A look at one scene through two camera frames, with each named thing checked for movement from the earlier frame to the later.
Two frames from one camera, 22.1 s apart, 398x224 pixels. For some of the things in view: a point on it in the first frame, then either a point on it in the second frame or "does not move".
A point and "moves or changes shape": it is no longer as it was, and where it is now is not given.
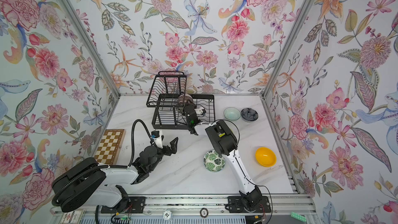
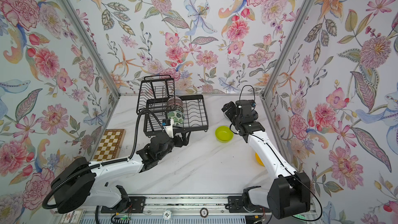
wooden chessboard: [110, 147] does not move
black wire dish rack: [172, 108] moves or changes shape
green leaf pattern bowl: [213, 162] to [178, 116]
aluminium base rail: [286, 208] does not move
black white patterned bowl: [186, 101] to [175, 107]
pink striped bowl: [185, 98] to [174, 100]
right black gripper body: [188, 107] to [232, 115]
